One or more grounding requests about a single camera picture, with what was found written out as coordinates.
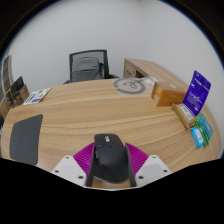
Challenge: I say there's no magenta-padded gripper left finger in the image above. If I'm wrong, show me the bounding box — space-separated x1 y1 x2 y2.
50 141 96 188

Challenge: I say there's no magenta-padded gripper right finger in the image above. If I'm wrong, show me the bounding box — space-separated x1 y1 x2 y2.
125 142 173 188

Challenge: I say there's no dark grey computer mouse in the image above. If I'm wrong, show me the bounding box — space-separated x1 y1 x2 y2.
85 133 137 188

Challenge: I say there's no dark grey mouse pad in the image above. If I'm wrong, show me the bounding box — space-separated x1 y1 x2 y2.
9 113 44 166

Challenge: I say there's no small blue box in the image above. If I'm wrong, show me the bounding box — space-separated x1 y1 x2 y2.
190 126 205 150

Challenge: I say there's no tan box with white label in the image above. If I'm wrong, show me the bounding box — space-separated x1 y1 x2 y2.
171 103 197 130

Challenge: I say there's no green package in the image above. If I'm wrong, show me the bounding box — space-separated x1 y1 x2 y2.
194 113 214 148

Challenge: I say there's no orange cardboard box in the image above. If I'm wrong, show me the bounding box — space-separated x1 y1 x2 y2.
150 81 188 108

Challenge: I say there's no white printed sticker sheet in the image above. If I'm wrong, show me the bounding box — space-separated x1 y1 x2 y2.
22 87 53 106

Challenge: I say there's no large brown cardboard box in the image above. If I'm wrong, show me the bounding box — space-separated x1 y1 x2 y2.
13 84 30 106

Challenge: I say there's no purple package card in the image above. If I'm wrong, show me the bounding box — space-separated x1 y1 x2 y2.
182 69 212 117

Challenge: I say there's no small brown cardboard box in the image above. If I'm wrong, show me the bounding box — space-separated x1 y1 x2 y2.
4 89 16 108

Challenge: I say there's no wooden side desk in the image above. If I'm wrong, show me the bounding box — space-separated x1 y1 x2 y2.
123 58 191 91

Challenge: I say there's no black tray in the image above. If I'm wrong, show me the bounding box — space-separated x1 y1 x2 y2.
9 75 25 95

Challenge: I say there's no grey backpack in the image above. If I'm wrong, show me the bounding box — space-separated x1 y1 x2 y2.
71 56 103 83

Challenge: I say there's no black mesh office chair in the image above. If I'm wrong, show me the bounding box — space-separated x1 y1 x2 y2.
63 49 119 85

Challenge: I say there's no wooden shelf unit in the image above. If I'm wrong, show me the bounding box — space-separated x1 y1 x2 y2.
0 54 14 119

